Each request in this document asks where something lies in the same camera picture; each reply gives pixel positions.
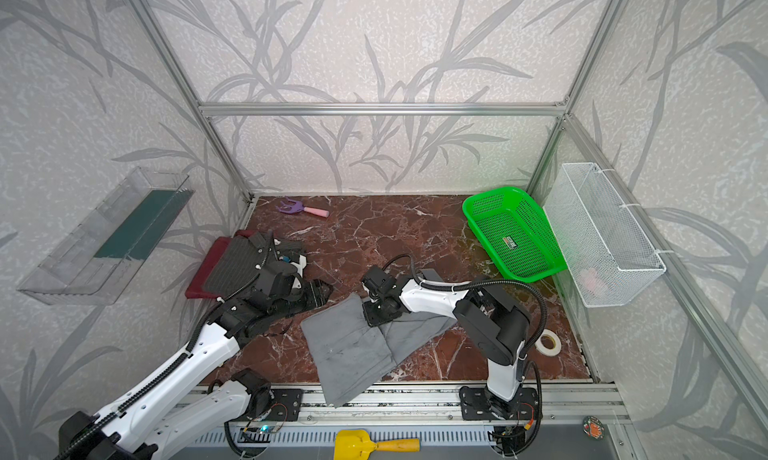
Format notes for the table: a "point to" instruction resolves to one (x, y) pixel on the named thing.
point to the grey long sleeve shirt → (350, 355)
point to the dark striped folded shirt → (241, 261)
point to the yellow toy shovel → (358, 445)
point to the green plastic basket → (515, 232)
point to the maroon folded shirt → (195, 288)
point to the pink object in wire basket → (590, 277)
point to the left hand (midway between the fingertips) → (331, 282)
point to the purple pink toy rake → (297, 207)
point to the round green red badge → (593, 427)
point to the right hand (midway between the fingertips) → (370, 309)
